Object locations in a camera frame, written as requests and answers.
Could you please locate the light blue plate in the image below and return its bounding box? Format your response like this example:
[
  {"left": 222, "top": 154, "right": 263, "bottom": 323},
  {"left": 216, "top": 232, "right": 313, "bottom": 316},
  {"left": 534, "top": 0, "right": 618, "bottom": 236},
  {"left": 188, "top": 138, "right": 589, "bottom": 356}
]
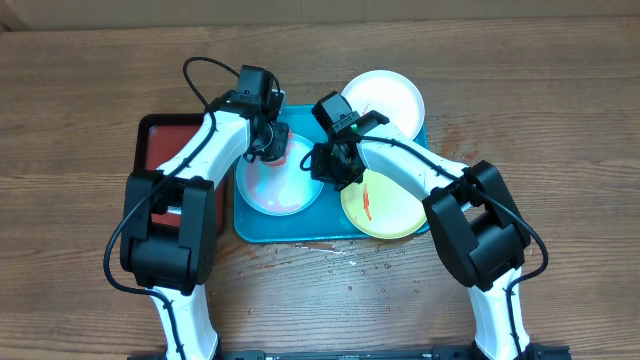
[{"left": 236, "top": 134, "right": 324, "bottom": 216}]

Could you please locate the yellow plate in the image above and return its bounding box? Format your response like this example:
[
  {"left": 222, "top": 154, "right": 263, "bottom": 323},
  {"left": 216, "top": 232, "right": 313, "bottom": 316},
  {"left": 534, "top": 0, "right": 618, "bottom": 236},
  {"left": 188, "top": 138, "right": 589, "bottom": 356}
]
[{"left": 340, "top": 170, "right": 428, "bottom": 240}]

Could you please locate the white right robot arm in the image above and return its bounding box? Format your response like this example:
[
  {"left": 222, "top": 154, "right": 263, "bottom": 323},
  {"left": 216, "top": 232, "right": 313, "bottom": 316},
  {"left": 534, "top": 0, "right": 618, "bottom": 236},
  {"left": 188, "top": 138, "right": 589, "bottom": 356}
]
[{"left": 301, "top": 109, "right": 530, "bottom": 359}]

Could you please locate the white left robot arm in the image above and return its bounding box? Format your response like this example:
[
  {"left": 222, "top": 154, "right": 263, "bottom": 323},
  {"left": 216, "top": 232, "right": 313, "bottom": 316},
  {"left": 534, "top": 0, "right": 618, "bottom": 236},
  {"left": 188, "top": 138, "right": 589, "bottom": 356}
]
[{"left": 109, "top": 104, "right": 291, "bottom": 359}]

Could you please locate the teal plastic tray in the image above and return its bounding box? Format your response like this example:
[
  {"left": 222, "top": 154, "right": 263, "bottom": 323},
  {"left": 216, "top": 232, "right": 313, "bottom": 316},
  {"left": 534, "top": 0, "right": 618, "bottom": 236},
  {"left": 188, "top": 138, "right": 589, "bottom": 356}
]
[{"left": 233, "top": 104, "right": 366, "bottom": 244}]

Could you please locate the black tray with red water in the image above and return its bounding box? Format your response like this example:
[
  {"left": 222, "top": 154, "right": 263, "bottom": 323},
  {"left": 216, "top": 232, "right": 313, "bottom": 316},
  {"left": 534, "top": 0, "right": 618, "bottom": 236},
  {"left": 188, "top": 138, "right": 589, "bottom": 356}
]
[{"left": 134, "top": 114, "right": 226, "bottom": 235}]

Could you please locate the white plate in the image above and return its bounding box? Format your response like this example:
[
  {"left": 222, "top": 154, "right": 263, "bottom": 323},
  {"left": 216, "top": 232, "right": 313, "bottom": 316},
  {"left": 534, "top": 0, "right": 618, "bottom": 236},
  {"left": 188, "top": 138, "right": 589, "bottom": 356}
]
[{"left": 341, "top": 70, "right": 426, "bottom": 139}]

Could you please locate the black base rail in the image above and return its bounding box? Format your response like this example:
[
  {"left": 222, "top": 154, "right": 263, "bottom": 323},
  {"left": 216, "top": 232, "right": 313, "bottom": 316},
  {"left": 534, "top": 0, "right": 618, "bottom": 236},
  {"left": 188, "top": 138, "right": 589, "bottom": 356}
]
[{"left": 127, "top": 343, "right": 572, "bottom": 360}]

